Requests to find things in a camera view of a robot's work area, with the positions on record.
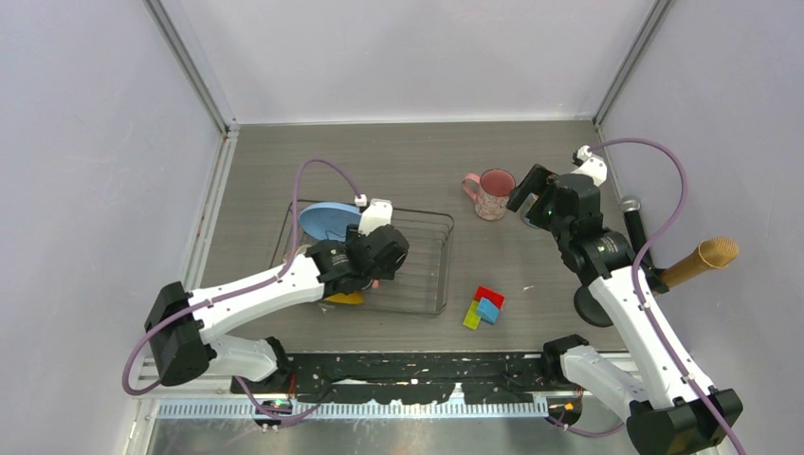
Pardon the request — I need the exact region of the yellow-green toy block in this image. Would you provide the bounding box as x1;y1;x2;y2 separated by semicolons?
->
463;300;482;331

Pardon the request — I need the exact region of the light blue plate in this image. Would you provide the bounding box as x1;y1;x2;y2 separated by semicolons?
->
299;202;361;241

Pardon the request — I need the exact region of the yellow patterned plate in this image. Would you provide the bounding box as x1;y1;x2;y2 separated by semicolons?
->
324;292;364;305

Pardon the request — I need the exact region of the red toy block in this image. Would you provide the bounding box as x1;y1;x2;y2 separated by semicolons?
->
474;286;505;309

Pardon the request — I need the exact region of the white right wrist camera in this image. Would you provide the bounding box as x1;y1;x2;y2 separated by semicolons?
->
572;145;608;187

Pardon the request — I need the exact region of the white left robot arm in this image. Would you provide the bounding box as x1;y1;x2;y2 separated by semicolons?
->
144;225;410;392

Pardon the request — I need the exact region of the floral ceramic bowl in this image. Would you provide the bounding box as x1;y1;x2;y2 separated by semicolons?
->
283;244;310;265

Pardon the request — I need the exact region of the black silver microphone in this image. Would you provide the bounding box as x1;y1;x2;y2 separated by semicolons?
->
619;196;648;253

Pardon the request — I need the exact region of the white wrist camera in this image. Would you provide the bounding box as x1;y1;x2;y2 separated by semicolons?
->
355;194;393;235
572;145;608;187

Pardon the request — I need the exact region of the patterned pink mug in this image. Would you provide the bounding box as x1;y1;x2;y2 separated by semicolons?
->
462;169;516;221

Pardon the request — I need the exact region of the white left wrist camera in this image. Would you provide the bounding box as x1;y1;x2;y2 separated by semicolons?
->
355;194;393;235

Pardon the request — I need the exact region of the gold microphone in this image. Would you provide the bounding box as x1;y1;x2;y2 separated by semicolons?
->
659;236;740;288

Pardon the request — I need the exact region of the blue toy block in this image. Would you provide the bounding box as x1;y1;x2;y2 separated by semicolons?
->
475;298;501;325

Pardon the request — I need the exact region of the black microphone stand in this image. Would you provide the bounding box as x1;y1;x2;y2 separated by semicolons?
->
573;254;670;328

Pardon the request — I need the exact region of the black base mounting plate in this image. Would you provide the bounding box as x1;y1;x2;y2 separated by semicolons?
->
247;352;579;405

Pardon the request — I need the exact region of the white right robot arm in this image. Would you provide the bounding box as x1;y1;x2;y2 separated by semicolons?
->
507;165;743;454

